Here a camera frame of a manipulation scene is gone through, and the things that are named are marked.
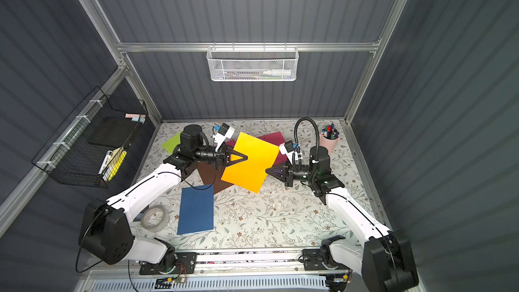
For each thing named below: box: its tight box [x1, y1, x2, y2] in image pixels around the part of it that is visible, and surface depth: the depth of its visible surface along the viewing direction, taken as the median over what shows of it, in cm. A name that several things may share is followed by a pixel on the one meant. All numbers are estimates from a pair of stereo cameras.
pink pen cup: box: [319, 123, 340, 155], surface depth 101 cm
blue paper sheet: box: [177, 183, 215, 236], surface depth 88 cm
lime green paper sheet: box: [160, 130, 184, 155], surface depth 114 cm
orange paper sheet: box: [220, 131, 280, 194], surface depth 69 cm
